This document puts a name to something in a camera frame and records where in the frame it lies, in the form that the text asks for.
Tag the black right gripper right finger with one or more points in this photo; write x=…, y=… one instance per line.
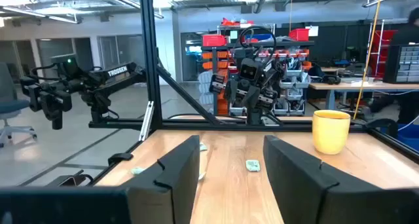
x=294, y=184

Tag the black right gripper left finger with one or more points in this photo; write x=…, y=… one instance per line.
x=176, y=184

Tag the blue grey office chair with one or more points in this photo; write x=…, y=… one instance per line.
x=10, y=107

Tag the blue plastic bin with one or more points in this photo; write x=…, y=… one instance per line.
x=409, y=137

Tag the black headphones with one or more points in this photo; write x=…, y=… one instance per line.
x=331, y=79

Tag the shelf rack with orange bins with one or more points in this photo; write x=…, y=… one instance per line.
x=222, y=60

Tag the red plastic bin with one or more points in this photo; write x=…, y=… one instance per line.
x=298, y=34
x=213, y=40

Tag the red metal rack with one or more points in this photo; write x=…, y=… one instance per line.
x=388, y=37

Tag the black aluminium table frame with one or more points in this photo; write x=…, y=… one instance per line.
x=147, y=53

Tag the black small-parts drawer cabinet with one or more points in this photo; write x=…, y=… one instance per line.
x=401, y=63

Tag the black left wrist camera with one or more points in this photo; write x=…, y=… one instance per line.
x=250, y=72

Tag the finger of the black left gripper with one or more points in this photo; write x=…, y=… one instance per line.
x=252, y=99
x=231, y=92

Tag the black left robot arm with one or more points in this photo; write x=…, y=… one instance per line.
x=254, y=116

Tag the wooden work table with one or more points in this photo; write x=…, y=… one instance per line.
x=360, y=85

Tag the yellow cup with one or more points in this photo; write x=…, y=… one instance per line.
x=330, y=135

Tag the green white stevia packet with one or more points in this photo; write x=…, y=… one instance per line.
x=203, y=146
x=137, y=170
x=252, y=165
x=202, y=175

